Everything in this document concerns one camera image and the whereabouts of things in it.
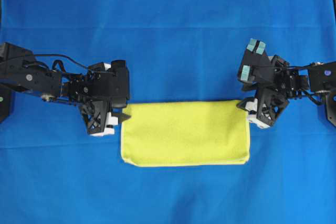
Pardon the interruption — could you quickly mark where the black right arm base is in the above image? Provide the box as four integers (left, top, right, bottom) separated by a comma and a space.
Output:
322, 93, 336, 126

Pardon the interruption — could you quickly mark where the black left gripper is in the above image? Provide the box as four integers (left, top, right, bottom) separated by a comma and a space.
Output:
60, 62, 131, 137

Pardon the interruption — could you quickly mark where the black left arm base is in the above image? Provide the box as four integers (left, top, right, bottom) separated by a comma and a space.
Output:
0, 87, 15, 123

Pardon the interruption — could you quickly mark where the blue tablecloth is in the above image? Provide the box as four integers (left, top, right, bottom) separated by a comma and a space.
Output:
1, 0, 335, 223

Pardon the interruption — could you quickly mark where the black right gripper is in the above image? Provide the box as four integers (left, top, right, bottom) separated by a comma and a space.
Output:
236, 55, 309, 129

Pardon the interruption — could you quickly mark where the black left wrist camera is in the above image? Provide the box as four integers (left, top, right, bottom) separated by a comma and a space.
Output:
98, 60, 130, 106

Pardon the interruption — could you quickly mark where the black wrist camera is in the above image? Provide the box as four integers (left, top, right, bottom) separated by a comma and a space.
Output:
98, 60, 130, 106
237, 38, 277, 84

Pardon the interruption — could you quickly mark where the yellow-green microfiber towel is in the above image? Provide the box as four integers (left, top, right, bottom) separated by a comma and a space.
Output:
121, 100, 250, 167

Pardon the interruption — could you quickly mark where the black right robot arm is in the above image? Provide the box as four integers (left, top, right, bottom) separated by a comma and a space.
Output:
237, 55, 335, 129

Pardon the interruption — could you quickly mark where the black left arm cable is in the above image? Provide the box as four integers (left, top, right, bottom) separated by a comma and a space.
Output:
34, 54, 116, 75

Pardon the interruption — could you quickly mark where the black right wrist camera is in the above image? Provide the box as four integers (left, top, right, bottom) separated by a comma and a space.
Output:
237, 38, 277, 84

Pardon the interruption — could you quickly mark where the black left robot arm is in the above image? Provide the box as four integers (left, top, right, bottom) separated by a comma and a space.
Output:
1, 42, 130, 136

